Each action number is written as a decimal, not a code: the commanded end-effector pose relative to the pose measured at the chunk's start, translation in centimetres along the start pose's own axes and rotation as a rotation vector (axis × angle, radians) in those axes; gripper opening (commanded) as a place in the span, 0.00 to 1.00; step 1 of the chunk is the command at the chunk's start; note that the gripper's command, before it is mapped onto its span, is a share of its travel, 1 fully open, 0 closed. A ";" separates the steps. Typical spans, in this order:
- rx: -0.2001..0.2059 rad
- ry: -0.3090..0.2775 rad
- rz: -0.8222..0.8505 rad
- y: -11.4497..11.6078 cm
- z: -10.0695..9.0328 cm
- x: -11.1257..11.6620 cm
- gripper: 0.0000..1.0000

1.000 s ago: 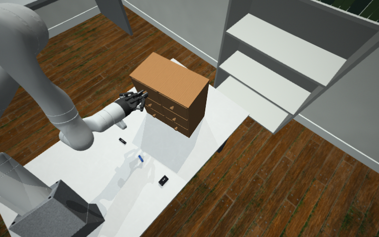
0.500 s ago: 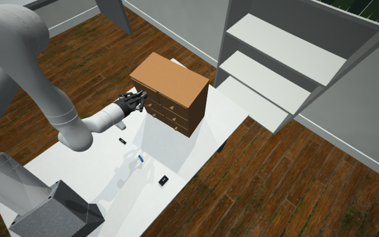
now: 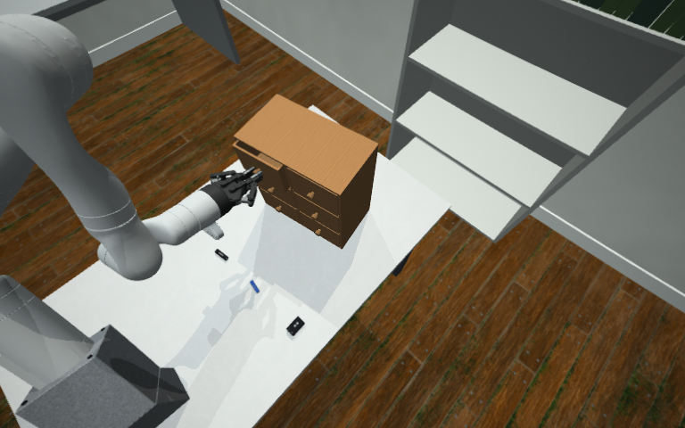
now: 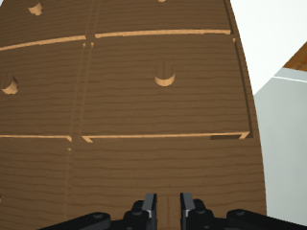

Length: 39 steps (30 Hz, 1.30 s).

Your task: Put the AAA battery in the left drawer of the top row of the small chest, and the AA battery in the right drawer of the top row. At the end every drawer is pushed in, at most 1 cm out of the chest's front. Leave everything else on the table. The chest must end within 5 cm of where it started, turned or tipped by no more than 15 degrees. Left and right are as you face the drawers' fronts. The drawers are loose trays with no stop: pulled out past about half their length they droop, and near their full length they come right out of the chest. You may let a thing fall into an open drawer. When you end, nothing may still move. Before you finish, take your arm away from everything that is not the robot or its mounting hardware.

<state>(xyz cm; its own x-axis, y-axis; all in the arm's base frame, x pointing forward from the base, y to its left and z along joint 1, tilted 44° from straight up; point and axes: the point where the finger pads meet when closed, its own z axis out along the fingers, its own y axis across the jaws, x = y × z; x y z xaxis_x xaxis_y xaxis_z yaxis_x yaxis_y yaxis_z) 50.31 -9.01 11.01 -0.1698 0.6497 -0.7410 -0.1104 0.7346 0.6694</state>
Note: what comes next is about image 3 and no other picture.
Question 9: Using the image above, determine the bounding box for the black aa battery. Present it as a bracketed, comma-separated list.
[214, 249, 228, 260]

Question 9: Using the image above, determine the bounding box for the brown wooden chest of drawers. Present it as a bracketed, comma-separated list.
[234, 94, 379, 249]

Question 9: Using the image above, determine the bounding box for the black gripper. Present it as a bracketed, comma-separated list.
[198, 167, 263, 218]

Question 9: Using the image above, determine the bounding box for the brown wooden drawer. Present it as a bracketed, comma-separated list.
[233, 140, 290, 192]
[260, 188, 301, 224]
[294, 192, 340, 233]
[287, 168, 339, 216]
[300, 211, 341, 247]
[258, 179, 296, 208]

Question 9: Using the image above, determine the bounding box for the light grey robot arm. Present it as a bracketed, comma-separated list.
[0, 14, 224, 391]

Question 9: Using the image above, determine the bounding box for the black 9v battery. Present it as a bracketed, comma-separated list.
[286, 317, 305, 336]

